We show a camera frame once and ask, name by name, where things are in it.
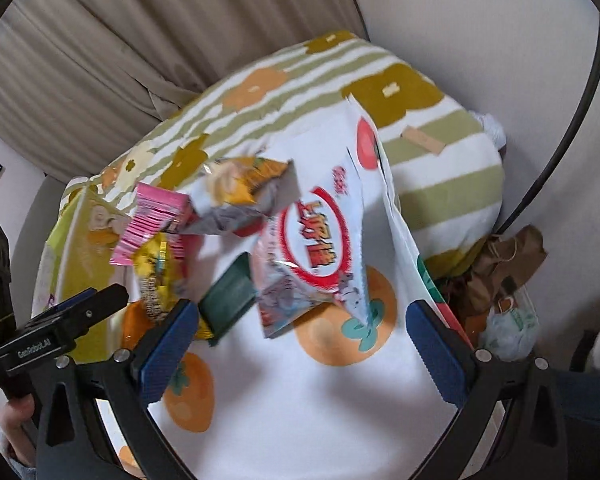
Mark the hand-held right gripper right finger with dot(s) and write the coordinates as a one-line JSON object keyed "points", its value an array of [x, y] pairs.
{"points": [[435, 355]]}

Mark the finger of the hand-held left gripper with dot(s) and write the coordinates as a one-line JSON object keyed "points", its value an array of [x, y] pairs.
{"points": [[87, 307]]}

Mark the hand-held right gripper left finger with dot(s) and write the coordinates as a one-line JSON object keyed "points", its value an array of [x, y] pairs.
{"points": [[170, 350]]}

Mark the dark green snack packet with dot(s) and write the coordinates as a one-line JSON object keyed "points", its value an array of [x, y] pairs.
{"points": [[227, 300]]}

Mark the gold yellow snack packet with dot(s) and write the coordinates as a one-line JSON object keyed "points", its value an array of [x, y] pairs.
{"points": [[155, 270]]}

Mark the pink snack packet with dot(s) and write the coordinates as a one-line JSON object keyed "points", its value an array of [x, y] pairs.
{"points": [[150, 220]]}

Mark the white red snack packet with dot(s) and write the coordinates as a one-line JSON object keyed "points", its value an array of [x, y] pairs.
{"points": [[310, 245]]}

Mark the orange silver snack packet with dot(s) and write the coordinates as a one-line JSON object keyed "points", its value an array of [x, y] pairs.
{"points": [[230, 185]]}

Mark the person's left forearm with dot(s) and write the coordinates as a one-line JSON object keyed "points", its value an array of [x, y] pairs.
{"points": [[15, 465]]}

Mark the person's left hand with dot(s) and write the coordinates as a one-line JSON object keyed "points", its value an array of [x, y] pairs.
{"points": [[17, 417]]}

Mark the white green plastic bag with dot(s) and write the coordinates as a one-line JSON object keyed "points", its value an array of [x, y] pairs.
{"points": [[510, 327]]}

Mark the brown paper bag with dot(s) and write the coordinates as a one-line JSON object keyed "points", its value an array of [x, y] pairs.
{"points": [[510, 260]]}

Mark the persimmon print tablecloth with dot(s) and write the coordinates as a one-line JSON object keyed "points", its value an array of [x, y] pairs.
{"points": [[290, 400]]}

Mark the floral striped blanket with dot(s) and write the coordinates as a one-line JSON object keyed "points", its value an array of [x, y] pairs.
{"points": [[430, 200]]}

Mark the person's leg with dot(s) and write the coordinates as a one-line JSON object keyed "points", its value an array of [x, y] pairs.
{"points": [[585, 395]]}

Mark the beige tape strip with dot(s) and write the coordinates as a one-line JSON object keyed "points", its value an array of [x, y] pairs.
{"points": [[422, 140]]}

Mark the beige curtain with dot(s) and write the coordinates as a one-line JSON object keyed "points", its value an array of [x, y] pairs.
{"points": [[130, 50]]}

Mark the black pole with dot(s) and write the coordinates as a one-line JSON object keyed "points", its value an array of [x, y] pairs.
{"points": [[352, 0]]}

